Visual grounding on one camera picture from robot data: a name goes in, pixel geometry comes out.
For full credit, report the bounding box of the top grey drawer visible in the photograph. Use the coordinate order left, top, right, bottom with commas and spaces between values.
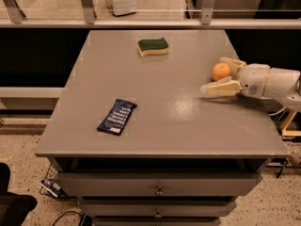
55, 172, 261, 197

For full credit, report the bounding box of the metal railing frame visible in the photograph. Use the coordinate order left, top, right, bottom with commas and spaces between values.
0, 0, 301, 29

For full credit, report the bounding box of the grey drawer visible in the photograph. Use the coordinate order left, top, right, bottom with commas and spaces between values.
55, 172, 261, 197
79, 200, 236, 218

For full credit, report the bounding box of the grey drawer cabinet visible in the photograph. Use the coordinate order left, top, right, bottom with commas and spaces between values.
37, 30, 288, 226

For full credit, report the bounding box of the black floor cable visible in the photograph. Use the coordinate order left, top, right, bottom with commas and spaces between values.
51, 210, 92, 226

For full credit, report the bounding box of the dark blue snack packet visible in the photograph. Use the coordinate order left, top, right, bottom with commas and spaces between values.
97, 99, 137, 136

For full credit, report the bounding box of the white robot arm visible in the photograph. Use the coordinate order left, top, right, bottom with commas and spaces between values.
200, 57, 301, 112

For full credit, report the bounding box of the small device on floor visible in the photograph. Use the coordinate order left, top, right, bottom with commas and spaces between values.
40, 179, 62, 198

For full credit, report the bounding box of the wooden frame at right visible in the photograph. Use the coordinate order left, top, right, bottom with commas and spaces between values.
277, 110, 301, 137

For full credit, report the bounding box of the black object at left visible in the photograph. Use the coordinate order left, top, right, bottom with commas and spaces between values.
0, 163, 38, 226

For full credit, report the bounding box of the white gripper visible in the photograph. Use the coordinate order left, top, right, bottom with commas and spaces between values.
200, 57, 271, 99

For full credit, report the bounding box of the green and yellow sponge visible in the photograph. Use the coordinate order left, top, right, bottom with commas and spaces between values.
137, 38, 169, 57

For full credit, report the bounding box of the orange fruit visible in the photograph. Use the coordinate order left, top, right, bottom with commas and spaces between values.
212, 62, 231, 81

